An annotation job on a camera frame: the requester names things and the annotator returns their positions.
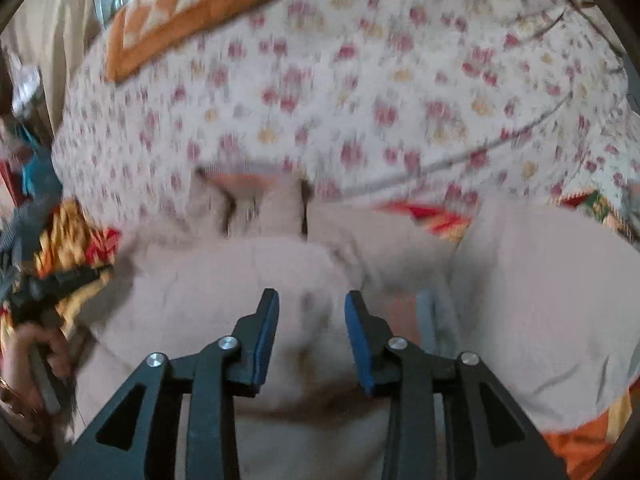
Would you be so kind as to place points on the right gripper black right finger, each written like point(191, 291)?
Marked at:
point(456, 408)

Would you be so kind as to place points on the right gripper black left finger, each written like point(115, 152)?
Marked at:
point(135, 435)

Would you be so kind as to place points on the beige large garment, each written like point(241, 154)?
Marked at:
point(548, 298)

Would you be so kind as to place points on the person's left hand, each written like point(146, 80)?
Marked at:
point(21, 401)

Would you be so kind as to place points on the orange red patterned blanket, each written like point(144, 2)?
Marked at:
point(71, 242)

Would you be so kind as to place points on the blue cloth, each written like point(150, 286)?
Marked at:
point(39, 180)

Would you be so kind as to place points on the beige curtain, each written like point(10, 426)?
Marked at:
point(53, 35)

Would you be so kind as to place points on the orange checkered mat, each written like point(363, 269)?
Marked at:
point(143, 29)

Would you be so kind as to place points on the floral white bedsheet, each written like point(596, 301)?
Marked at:
point(371, 101)

